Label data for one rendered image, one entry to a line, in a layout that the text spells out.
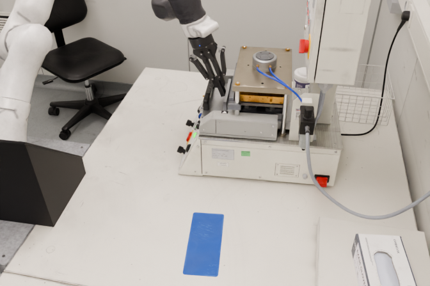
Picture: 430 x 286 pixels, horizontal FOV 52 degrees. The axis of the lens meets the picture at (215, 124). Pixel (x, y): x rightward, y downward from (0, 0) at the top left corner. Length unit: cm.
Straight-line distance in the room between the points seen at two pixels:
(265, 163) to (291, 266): 35
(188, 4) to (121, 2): 179
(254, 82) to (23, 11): 78
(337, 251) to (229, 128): 49
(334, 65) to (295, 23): 164
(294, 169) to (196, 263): 45
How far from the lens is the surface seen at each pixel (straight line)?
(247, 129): 139
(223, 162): 148
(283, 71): 142
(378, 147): 176
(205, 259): 131
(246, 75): 139
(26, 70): 150
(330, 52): 125
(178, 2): 135
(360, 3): 120
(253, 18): 290
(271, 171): 149
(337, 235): 135
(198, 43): 139
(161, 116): 184
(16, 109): 148
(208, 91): 150
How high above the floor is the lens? 180
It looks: 36 degrees down
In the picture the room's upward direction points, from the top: 1 degrees counter-clockwise
